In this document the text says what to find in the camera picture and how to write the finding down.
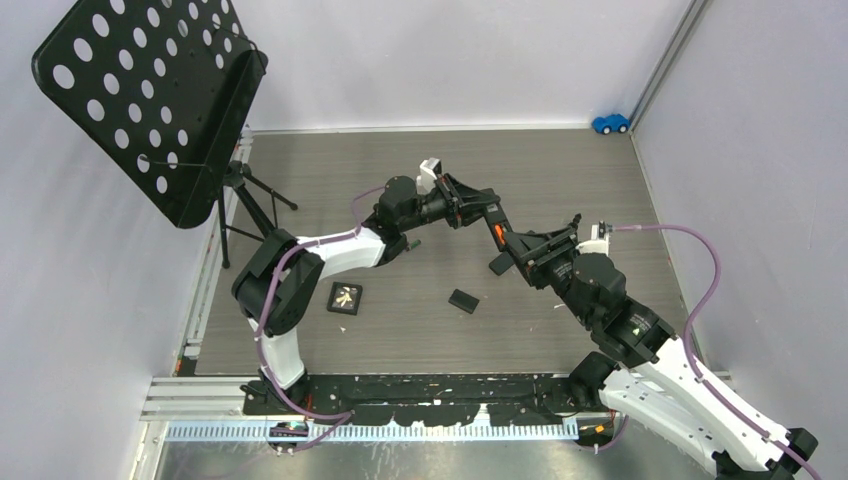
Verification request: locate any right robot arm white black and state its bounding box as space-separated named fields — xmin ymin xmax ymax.
xmin=488 ymin=218 xmax=821 ymax=479

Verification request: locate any black battery cover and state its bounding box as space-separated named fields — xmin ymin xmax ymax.
xmin=448 ymin=289 xmax=480 ymax=314

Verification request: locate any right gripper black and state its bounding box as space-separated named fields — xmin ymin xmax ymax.
xmin=500 ymin=225 xmax=593 ymax=325

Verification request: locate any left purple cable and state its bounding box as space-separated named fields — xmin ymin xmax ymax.
xmin=254 ymin=185 xmax=386 ymax=439

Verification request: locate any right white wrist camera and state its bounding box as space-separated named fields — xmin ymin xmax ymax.
xmin=577 ymin=221 xmax=612 ymax=256

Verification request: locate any black remote plain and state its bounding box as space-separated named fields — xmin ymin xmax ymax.
xmin=488 ymin=252 xmax=514 ymax=276

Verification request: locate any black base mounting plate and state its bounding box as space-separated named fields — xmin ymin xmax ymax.
xmin=240 ymin=373 xmax=622 ymax=427

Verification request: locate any blue toy car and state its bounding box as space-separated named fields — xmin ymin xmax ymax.
xmin=591 ymin=113 xmax=631 ymax=135

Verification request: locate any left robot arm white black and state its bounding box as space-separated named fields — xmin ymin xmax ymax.
xmin=232 ymin=174 xmax=500 ymax=414

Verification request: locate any small black square tray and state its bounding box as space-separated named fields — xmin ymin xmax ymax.
xmin=326 ymin=282 xmax=363 ymax=316

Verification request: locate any black perforated music stand tray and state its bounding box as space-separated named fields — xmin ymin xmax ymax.
xmin=31 ymin=1 xmax=268 ymax=229

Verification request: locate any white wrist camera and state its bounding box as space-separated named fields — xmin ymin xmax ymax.
xmin=577 ymin=221 xmax=612 ymax=256
xmin=416 ymin=157 xmax=442 ymax=194

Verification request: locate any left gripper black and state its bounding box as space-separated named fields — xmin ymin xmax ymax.
xmin=400 ymin=175 xmax=500 ymax=233

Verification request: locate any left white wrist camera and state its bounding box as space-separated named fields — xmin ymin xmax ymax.
xmin=416 ymin=157 xmax=442 ymax=194

